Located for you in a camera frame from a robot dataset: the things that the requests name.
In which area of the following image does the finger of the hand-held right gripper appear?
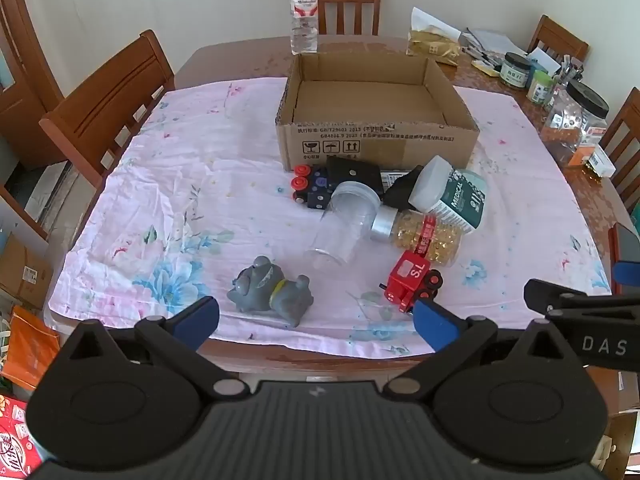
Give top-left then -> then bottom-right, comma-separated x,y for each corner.
613,259 -> 640,296
523,278 -> 640,372

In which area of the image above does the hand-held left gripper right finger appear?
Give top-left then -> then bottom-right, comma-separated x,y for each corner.
382,299 -> 584,402

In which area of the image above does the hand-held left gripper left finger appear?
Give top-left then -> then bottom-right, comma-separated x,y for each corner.
59,296 -> 251,403

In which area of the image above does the red toy train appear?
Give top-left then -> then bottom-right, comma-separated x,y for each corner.
380,250 -> 444,313

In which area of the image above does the yellow capsule bottle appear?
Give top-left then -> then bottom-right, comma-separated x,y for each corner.
371,207 -> 463,268

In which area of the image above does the white green medicine bottle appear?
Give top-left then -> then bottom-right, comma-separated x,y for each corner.
408,155 -> 488,235

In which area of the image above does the clear plastic jar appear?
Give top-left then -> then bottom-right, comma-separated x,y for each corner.
306,181 -> 382,274

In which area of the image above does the cardboard box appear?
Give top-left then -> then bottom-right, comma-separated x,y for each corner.
275,51 -> 481,173

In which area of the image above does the small orange white box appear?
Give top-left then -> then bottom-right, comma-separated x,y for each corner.
567,142 -> 617,178

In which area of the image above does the pink floral cloth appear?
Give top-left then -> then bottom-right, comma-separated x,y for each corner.
44,79 -> 613,358

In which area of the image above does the large clear black-lidded jar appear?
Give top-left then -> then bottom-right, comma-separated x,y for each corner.
540,80 -> 610,166

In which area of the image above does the black snap pouch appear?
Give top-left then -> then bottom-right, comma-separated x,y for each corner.
325,156 -> 385,198

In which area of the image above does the orange bag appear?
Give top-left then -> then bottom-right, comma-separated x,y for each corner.
0,305 -> 61,391

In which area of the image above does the brown floor carton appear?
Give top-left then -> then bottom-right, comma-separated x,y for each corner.
0,232 -> 53,311

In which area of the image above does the small green jar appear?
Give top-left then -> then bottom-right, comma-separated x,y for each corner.
526,70 -> 556,106

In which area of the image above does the bunch of pens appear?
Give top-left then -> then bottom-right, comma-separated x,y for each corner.
552,55 -> 586,93

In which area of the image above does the red snack packet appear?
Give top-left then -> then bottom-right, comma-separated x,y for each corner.
0,392 -> 36,480

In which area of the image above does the dark lidded jar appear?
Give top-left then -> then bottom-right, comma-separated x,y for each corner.
500,51 -> 532,90

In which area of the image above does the stack of papers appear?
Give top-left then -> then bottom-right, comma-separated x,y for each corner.
460,27 -> 528,61

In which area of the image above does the gold tissue pack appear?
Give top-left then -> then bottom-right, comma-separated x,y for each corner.
406,7 -> 462,66

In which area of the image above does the clear water bottle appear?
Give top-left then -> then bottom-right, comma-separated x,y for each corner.
289,0 -> 320,56

